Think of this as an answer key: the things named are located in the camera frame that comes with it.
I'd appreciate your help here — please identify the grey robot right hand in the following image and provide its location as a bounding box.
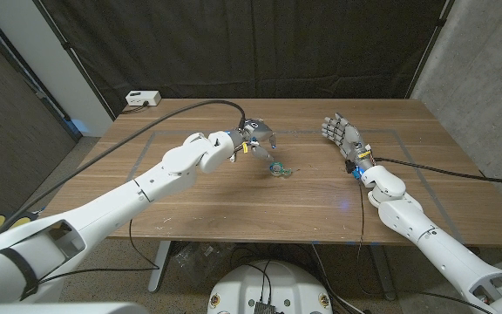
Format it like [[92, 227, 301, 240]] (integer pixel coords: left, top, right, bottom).
[[320, 113, 377, 174]]

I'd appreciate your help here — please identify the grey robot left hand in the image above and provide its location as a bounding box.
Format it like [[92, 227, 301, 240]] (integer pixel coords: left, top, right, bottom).
[[231, 117, 278, 163]]

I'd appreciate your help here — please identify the clear tape roll green dispenser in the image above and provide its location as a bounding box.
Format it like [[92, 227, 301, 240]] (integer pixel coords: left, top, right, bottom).
[[268, 161, 294, 179]]

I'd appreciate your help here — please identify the grey tape outline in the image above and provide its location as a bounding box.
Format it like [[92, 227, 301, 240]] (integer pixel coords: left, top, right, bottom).
[[124, 129, 465, 244]]

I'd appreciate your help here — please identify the black curtain backdrop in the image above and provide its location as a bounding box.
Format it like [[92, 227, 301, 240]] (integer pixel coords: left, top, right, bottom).
[[32, 0, 455, 119]]

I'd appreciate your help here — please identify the white power outlet box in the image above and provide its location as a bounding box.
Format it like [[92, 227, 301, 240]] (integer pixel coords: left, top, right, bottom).
[[125, 90, 162, 107]]

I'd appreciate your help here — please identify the grey table leg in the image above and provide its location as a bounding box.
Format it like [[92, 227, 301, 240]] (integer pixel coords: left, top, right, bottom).
[[368, 244, 398, 301]]

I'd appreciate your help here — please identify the clear plastic bag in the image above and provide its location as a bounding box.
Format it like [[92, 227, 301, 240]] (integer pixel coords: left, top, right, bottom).
[[174, 242, 224, 284]]

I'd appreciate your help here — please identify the black backdrop pole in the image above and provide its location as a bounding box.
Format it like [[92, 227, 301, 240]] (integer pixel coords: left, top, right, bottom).
[[405, 0, 455, 99], [32, 0, 117, 121]]

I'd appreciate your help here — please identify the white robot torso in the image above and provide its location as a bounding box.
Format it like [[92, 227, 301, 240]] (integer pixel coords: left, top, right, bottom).
[[207, 260, 334, 314]]

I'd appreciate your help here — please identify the white table leg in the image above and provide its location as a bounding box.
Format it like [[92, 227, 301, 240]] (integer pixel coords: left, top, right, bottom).
[[147, 241, 173, 293]]

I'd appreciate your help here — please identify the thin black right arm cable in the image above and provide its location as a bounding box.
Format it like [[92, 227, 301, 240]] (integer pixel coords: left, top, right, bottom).
[[355, 181, 365, 249]]

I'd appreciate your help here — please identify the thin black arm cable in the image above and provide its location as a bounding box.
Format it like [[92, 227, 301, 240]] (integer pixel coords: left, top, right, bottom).
[[37, 217, 160, 284], [355, 181, 365, 249]]

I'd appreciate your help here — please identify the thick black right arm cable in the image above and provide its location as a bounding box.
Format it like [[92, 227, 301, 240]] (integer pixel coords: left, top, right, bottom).
[[372, 156, 502, 188]]

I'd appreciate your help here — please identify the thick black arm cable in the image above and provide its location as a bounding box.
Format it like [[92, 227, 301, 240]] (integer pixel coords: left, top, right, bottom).
[[372, 156, 502, 188], [0, 99, 247, 239]]

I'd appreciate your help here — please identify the black outlet box cable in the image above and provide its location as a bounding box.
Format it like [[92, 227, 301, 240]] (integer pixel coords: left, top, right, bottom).
[[122, 102, 150, 115]]

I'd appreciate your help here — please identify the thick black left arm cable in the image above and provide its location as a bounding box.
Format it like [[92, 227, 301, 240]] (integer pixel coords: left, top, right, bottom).
[[0, 99, 247, 239]]

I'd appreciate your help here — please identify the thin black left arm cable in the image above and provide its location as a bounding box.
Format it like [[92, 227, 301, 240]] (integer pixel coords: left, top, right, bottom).
[[37, 217, 160, 284]]

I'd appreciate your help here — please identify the black wall rail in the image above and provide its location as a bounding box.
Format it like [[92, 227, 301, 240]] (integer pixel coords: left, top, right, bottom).
[[0, 6, 83, 141]]

